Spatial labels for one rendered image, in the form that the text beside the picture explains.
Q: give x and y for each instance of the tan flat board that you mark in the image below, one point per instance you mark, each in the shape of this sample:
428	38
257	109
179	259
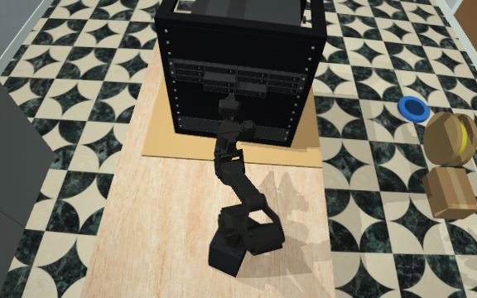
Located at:
162	141

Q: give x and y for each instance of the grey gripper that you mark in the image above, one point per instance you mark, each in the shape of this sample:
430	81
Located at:
229	109

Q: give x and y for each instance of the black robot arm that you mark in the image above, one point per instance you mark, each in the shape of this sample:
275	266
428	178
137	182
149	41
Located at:
258	237

